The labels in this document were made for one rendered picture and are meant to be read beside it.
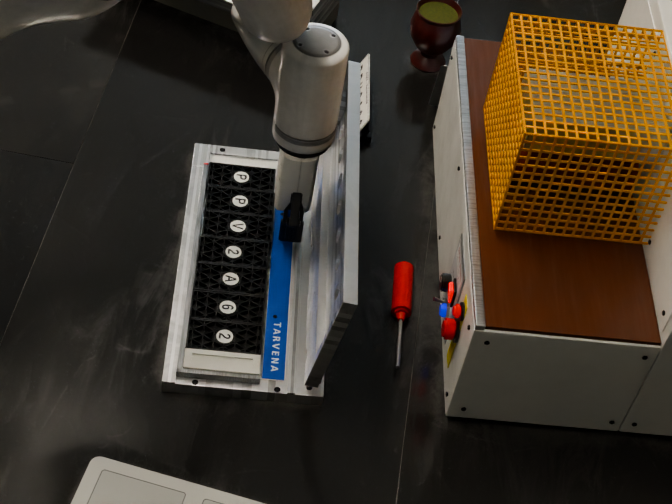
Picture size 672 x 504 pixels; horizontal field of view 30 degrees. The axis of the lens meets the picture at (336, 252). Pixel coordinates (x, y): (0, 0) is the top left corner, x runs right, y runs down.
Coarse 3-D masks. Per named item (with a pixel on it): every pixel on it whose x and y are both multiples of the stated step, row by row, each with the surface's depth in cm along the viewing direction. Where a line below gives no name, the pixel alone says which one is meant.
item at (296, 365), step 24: (192, 168) 185; (192, 192) 181; (192, 216) 178; (192, 240) 175; (168, 336) 164; (288, 336) 166; (168, 360) 161; (288, 360) 164; (168, 384) 159; (192, 384) 159; (216, 384) 160; (240, 384) 160; (264, 384) 161; (288, 384) 161
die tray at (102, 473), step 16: (96, 464) 151; (112, 464) 151; (128, 464) 152; (96, 480) 150; (112, 480) 150; (128, 480) 150; (144, 480) 151; (160, 480) 151; (176, 480) 151; (80, 496) 148; (96, 496) 148; (112, 496) 149; (128, 496) 149; (144, 496) 149; (160, 496) 149; (176, 496) 150; (192, 496) 150; (208, 496) 150; (224, 496) 150
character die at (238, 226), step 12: (204, 216) 177; (216, 216) 178; (228, 216) 178; (240, 216) 178; (252, 216) 178; (264, 216) 179; (204, 228) 176; (216, 228) 177; (228, 228) 177; (240, 228) 176; (252, 228) 178; (264, 228) 178; (252, 240) 175; (264, 240) 176
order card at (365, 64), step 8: (368, 56) 201; (368, 64) 199; (368, 72) 198; (360, 80) 200; (368, 80) 197; (360, 88) 198; (368, 88) 195; (360, 96) 197; (368, 96) 194; (360, 104) 196; (368, 104) 193; (360, 112) 194; (368, 112) 192; (360, 120) 193; (368, 120) 191; (360, 128) 192
